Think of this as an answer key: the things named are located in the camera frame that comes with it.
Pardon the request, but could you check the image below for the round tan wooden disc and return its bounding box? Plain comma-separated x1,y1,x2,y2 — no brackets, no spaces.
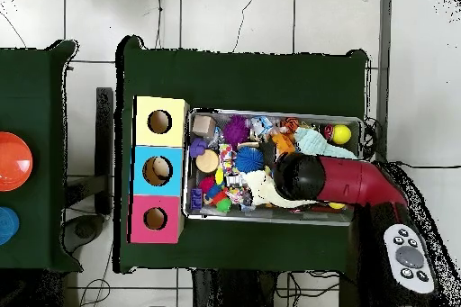
194,149,221,174

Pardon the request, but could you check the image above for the yellow ball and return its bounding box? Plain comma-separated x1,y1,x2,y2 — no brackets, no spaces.
330,123,353,146

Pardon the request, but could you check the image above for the dark green table cloth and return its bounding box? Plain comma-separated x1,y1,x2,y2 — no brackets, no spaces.
114,34,369,275
0,39,83,274

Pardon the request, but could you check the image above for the light blue waffle cloth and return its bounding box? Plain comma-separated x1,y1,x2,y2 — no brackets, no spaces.
294,127,358,159

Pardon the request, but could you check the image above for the orange tiger plush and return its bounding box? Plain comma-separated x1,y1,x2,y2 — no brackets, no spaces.
278,116,301,133

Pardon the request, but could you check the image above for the purple toy block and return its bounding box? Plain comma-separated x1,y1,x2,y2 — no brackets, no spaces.
188,137,209,158

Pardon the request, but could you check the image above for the crushed clear plastic bottle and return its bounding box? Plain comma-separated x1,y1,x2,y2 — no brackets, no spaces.
249,115,275,135

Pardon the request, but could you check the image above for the wooden box with three holes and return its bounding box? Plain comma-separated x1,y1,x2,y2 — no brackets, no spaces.
128,95,191,244

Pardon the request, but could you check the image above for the plain wooden cube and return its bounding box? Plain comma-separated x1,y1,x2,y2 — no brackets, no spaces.
191,114,217,138

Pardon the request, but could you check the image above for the grey stand foot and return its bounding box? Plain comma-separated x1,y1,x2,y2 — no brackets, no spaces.
62,213,106,254

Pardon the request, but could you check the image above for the blue ribbed cup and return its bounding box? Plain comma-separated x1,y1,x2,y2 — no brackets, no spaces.
0,206,21,247

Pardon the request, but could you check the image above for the shallow clear mesh bin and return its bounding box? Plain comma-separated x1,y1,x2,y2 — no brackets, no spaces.
181,107,364,227

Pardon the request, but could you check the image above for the cream waffle cloth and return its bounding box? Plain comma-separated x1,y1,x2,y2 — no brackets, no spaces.
240,168,318,210

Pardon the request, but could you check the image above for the blue spiky ball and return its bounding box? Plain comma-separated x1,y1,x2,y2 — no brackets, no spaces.
235,145,266,174

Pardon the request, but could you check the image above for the purple spiky ball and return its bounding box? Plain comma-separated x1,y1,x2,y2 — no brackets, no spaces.
221,114,251,146

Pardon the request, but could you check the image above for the orange plastic bowl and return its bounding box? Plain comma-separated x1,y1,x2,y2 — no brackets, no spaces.
0,131,34,192

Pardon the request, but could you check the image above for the black power cable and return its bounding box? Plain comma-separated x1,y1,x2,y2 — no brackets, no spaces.
395,159,461,170

